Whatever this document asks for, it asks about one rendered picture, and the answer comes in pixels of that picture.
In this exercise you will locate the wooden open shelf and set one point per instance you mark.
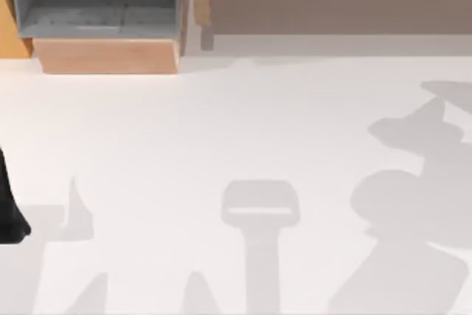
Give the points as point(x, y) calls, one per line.
point(332, 1)

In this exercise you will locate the pale wooden drawer front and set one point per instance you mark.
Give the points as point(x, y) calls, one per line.
point(107, 56)

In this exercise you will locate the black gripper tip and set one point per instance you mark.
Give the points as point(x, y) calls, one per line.
point(9, 215)

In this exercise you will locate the wooden cupboard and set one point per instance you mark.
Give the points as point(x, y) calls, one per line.
point(11, 16)

